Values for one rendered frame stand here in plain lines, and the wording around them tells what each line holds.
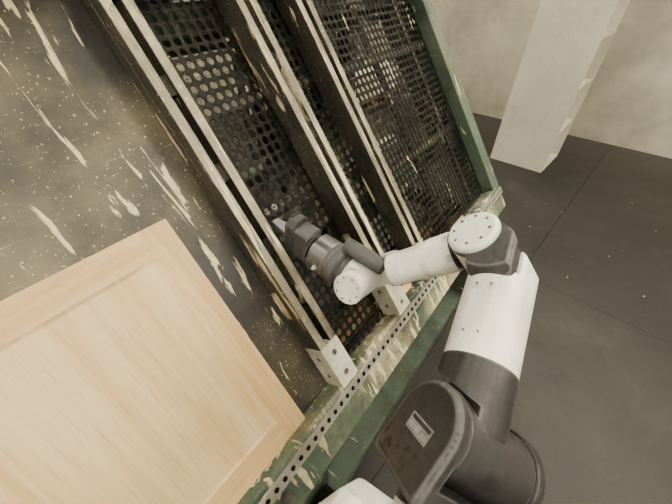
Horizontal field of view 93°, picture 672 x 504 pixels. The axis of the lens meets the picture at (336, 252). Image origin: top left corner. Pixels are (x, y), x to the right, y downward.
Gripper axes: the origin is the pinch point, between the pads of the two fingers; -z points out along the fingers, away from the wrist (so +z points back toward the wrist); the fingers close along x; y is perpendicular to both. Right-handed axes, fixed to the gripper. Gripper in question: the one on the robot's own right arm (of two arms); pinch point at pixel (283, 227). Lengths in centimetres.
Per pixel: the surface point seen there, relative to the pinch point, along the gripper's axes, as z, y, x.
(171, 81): -23.9, 5.9, 26.8
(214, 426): 15.4, 35.9, -21.6
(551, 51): -5, -358, -14
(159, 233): -11.0, 22.8, 6.2
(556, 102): 22, -356, -51
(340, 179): -0.6, -22.9, 2.6
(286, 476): 32, 32, -32
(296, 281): 9.5, 5.5, -7.4
